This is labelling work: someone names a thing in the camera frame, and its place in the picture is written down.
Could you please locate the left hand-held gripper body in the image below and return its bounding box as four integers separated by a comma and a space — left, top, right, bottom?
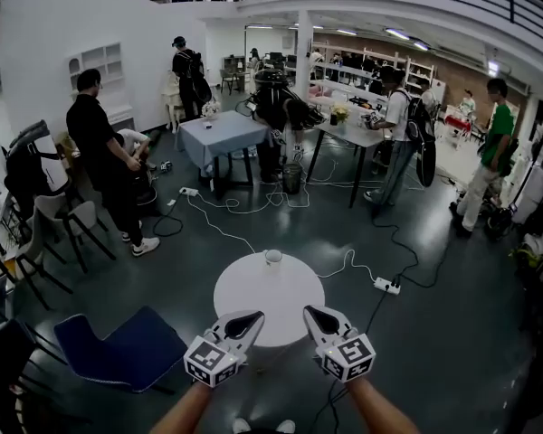
183, 325, 254, 389

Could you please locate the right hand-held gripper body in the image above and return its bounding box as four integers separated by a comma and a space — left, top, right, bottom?
314, 325, 376, 384

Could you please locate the person's left forearm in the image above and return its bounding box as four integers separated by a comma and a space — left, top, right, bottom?
148, 380, 214, 434

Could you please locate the person's right forearm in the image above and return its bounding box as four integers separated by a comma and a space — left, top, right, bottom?
345, 376, 421, 434

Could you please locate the round white table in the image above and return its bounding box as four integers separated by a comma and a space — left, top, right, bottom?
213, 250, 327, 349

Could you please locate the dark blue chair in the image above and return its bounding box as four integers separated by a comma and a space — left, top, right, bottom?
52, 305, 190, 395

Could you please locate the black mesh wastebasket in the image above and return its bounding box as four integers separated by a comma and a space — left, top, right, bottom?
281, 162, 303, 195

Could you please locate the black bag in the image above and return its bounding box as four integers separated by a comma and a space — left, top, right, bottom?
134, 168, 158, 206

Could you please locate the grey chair with black legs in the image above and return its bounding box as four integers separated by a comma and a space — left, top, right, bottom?
14, 193, 73, 311
53, 200, 118, 275

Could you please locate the grey table with black legs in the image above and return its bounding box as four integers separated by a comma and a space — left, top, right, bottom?
304, 109, 391, 211

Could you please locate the table with blue-grey cloth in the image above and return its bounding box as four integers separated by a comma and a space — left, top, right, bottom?
176, 109, 273, 176

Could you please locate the green potted plant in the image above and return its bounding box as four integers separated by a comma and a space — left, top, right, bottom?
508, 241, 543, 271

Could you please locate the yellow flower bouquet vase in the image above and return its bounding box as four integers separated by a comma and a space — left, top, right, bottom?
329, 101, 353, 127

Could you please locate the red covered table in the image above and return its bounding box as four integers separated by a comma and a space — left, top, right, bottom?
442, 114, 473, 134

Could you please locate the white and black backpack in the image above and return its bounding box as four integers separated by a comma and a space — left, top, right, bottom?
3, 118, 70, 198

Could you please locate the white storage shelving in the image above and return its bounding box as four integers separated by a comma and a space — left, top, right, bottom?
308, 42, 439, 108

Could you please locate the black balcony railing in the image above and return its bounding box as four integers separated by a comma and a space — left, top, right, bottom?
92, 0, 543, 52

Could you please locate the long white cable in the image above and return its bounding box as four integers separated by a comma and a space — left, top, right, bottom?
186, 191, 377, 285

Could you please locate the long black cable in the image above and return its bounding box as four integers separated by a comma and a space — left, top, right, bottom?
369, 212, 452, 325

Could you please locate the black looped cable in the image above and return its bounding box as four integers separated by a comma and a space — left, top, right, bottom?
151, 213, 185, 239

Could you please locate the tangled white cable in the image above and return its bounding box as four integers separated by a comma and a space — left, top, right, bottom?
198, 156, 429, 216

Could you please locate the black frame square table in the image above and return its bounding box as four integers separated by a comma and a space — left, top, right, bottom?
205, 149, 257, 201

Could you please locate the white wall shelf cabinet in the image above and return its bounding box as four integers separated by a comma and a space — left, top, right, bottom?
66, 42, 124, 90

